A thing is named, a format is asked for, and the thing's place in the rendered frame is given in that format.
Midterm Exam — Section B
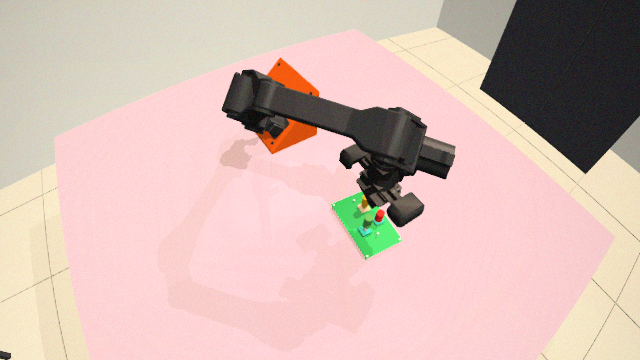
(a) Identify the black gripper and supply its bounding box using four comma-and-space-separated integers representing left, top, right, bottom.
339, 143, 425, 228

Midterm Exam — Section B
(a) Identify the green circuit board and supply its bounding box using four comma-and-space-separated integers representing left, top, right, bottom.
331, 192, 403, 261

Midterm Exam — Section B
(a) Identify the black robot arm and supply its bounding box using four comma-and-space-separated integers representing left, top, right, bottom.
221, 69, 456, 183

